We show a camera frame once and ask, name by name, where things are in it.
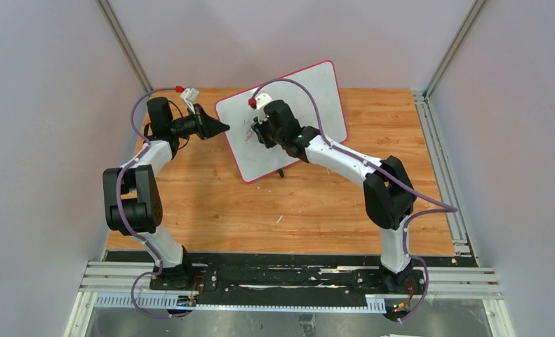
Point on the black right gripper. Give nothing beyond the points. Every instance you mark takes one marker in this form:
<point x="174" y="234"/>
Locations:
<point x="259" y="133"/>

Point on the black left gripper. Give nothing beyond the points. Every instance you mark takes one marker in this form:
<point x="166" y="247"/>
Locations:
<point x="199" y="121"/>

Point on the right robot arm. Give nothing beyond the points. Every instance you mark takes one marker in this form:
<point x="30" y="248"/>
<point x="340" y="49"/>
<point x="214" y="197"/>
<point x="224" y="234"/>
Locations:
<point x="385" y="183"/>

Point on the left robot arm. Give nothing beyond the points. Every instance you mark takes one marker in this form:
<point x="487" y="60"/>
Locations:
<point x="133" y="205"/>

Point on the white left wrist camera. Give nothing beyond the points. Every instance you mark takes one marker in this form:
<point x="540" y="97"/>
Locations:
<point x="188" y="96"/>

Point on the left aluminium corner post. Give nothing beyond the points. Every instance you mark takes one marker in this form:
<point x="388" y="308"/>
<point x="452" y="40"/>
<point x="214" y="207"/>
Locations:
<point x="117" y="30"/>

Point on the aluminium corner post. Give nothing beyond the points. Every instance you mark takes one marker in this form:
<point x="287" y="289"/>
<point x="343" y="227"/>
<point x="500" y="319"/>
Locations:
<point x="465" y="28"/>
<point x="117" y="30"/>

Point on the black mounting base plate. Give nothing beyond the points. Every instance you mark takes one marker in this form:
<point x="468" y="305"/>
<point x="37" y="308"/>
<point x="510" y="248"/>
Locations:
<point x="294" y="281"/>

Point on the right aluminium corner post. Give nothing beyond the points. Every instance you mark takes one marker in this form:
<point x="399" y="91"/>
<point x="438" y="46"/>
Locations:
<point x="465" y="28"/>

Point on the aluminium side rail right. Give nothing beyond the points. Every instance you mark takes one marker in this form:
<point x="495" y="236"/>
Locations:
<point x="444" y="178"/>

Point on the aluminium frame rail front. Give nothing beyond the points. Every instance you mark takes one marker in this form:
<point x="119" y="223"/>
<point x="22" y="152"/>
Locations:
<point x="114" y="299"/>

